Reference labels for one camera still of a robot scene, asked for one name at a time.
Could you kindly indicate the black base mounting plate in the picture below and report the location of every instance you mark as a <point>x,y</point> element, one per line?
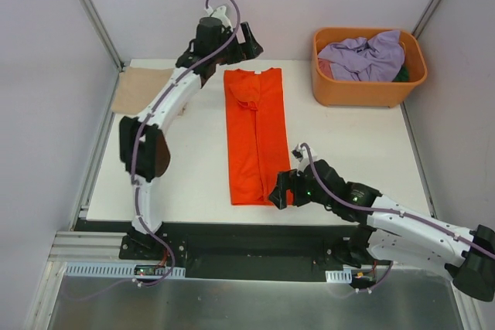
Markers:
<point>251,252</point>

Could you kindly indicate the folded beige t shirt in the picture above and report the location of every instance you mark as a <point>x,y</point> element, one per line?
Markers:
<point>137,88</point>

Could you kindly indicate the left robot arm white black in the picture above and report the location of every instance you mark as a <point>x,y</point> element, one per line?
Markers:
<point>142,138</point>

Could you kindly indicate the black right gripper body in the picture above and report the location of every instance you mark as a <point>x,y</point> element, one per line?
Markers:
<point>291,185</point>

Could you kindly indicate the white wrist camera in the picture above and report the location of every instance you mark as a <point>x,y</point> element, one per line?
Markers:
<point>303,156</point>
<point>220,12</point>

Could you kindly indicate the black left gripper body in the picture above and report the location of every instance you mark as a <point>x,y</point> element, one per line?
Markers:
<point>240,47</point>

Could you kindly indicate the left aluminium corner post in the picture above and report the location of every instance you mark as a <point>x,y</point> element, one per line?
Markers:
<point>102,33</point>

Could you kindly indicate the aluminium frame rail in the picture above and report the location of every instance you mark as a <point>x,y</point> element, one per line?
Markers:
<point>71,246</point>

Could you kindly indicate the lilac t shirt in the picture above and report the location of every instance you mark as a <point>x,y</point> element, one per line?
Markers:
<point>378,59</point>

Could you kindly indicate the pink garment in basket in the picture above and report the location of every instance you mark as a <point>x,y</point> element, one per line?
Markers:
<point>325,68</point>

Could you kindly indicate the dark green garment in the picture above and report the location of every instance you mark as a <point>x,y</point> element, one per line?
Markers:
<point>402,76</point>

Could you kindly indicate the orange t shirt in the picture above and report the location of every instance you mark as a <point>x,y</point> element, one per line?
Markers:
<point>257,143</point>

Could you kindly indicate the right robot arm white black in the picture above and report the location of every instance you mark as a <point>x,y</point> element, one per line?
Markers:
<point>387,231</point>

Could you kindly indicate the orange plastic basket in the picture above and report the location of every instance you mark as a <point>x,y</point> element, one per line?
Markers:
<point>330,92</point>

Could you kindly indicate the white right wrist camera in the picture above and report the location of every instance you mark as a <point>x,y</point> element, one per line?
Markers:
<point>303,156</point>

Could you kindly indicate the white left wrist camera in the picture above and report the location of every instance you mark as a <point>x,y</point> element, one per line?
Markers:
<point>220,12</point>

